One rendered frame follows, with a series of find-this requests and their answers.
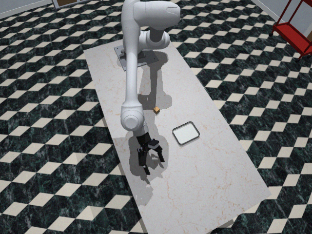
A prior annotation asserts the brown cube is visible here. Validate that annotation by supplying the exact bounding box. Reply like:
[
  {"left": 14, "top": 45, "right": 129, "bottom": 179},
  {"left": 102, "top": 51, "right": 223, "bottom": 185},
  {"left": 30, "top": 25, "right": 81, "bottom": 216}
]
[{"left": 154, "top": 106, "right": 160, "bottom": 114}]

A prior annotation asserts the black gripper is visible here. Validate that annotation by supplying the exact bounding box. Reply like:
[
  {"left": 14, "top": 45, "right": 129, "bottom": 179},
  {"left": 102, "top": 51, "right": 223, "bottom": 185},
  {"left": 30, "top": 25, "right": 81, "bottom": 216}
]
[{"left": 136, "top": 132, "right": 165, "bottom": 175}]

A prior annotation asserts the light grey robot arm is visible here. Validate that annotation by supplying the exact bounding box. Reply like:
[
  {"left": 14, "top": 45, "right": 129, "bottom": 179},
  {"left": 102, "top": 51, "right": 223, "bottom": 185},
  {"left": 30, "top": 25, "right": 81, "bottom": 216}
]
[{"left": 119, "top": 0, "right": 180, "bottom": 137}]

